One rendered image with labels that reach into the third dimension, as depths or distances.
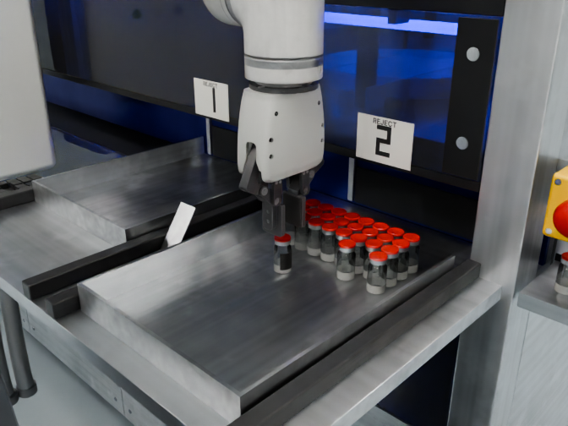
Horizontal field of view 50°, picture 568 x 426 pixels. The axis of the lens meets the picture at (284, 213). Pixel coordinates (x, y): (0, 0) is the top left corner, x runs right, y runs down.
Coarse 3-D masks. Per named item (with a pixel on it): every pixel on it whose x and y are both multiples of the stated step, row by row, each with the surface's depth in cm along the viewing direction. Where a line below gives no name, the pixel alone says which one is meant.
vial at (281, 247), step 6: (276, 246) 73; (282, 246) 72; (288, 246) 73; (276, 252) 73; (282, 252) 72; (288, 252) 73; (276, 258) 73; (276, 264) 73; (276, 270) 74; (282, 270) 73; (288, 270) 74
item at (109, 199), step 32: (128, 160) 105; (160, 160) 110; (192, 160) 114; (224, 160) 114; (64, 192) 98; (96, 192) 98; (128, 192) 98; (160, 192) 98; (192, 192) 98; (224, 192) 98; (96, 224) 83; (128, 224) 87; (160, 224) 81
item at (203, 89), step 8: (200, 80) 99; (208, 80) 98; (200, 88) 100; (208, 88) 98; (216, 88) 97; (224, 88) 96; (200, 96) 100; (208, 96) 99; (216, 96) 97; (224, 96) 96; (200, 104) 101; (208, 104) 100; (216, 104) 98; (224, 104) 97; (200, 112) 102; (208, 112) 100; (216, 112) 99; (224, 112) 97; (224, 120) 98
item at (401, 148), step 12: (360, 120) 79; (372, 120) 77; (384, 120) 76; (396, 120) 75; (360, 132) 79; (372, 132) 78; (384, 132) 77; (396, 132) 75; (408, 132) 74; (360, 144) 80; (372, 144) 78; (384, 144) 77; (396, 144) 76; (408, 144) 75; (360, 156) 80; (372, 156) 79; (384, 156) 78; (396, 156) 76; (408, 156) 75; (408, 168) 76
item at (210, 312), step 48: (192, 240) 75; (240, 240) 81; (96, 288) 67; (144, 288) 70; (192, 288) 70; (240, 288) 70; (288, 288) 70; (336, 288) 70; (144, 336) 57; (192, 336) 62; (240, 336) 62; (288, 336) 62; (336, 336) 57; (192, 384) 53; (240, 384) 55
